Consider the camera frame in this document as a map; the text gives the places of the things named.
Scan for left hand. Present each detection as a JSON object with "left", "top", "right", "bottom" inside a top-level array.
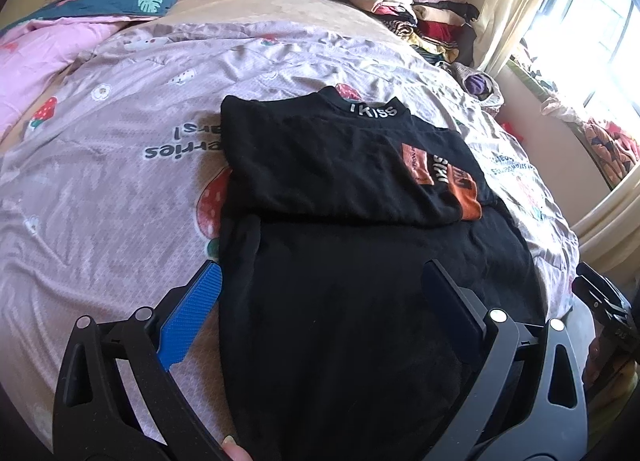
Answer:
[{"left": 221, "top": 435, "right": 252, "bottom": 461}]

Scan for pink quilt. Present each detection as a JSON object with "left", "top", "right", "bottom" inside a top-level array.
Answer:
[{"left": 1, "top": 16, "right": 131, "bottom": 136}]

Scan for red plastic bag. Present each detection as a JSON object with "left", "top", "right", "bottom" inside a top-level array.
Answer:
[{"left": 499, "top": 122, "right": 524, "bottom": 144}]

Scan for window with dark frame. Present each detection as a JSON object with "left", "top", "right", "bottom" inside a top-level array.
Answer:
[{"left": 518, "top": 0, "right": 639, "bottom": 116}]

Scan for clothes on window sill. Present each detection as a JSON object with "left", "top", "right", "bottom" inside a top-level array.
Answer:
[{"left": 506, "top": 40, "right": 640, "bottom": 190}]

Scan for floral fabric bag with clothes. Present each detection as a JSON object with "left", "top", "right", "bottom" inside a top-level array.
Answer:
[{"left": 437, "top": 62, "right": 504, "bottom": 118}]

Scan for black t-shirt with orange print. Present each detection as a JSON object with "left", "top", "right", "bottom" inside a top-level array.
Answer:
[{"left": 219, "top": 88, "right": 546, "bottom": 460}]

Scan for lilac strawberry print duvet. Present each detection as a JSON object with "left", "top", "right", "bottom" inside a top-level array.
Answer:
[{"left": 1, "top": 22, "right": 579, "bottom": 452}]

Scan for pile of folded clothes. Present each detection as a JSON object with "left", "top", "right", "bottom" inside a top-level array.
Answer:
[{"left": 348, "top": 0, "right": 480, "bottom": 66}]

